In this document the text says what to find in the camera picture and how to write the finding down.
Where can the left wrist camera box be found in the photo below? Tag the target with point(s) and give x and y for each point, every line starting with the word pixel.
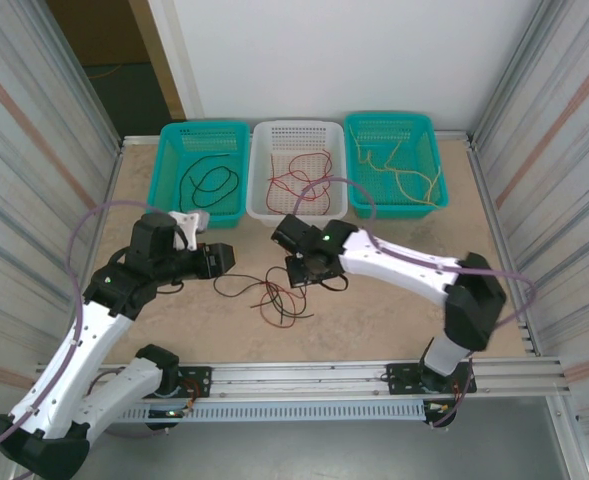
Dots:
pixel 184 225

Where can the wooden door frame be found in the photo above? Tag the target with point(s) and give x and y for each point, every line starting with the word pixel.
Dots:
pixel 159 60

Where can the aluminium mounting rail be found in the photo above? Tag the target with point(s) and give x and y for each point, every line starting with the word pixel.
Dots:
pixel 299 372

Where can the teal plastic basket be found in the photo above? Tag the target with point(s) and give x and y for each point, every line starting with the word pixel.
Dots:
pixel 389 116
pixel 155 170

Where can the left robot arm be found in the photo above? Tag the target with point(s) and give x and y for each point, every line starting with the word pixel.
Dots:
pixel 69 380

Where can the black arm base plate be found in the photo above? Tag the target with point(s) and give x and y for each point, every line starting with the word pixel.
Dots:
pixel 196 382
pixel 401 380

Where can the white plastic basket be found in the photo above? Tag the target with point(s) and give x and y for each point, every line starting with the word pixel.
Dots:
pixel 256 170

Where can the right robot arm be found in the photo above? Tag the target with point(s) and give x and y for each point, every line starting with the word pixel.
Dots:
pixel 404 265

